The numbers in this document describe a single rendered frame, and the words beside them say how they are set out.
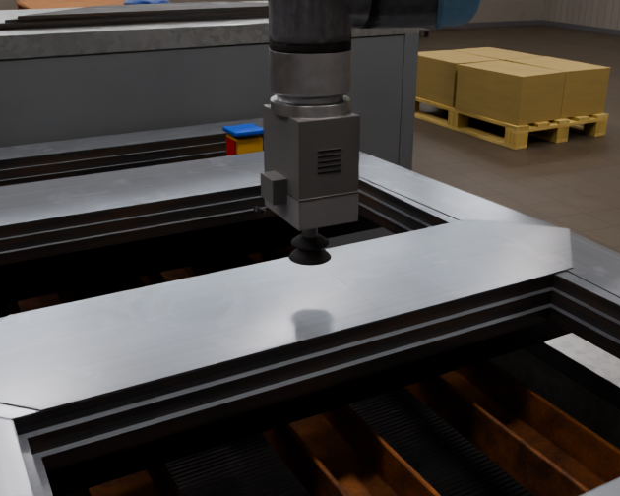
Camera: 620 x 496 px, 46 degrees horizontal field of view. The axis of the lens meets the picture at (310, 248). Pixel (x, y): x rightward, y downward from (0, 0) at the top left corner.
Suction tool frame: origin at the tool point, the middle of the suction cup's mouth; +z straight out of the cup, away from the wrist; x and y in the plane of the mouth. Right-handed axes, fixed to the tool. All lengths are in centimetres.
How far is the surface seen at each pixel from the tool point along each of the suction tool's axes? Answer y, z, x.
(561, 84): -297, 52, 324
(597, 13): -790, 63, 865
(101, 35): -81, -14, -4
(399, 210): -21.2, 5.4, 24.4
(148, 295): -6.0, 3.8, -15.5
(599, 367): 3.6, 22.0, 40.7
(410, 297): 6.1, 3.7, 8.4
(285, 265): -7.0, 3.8, 0.4
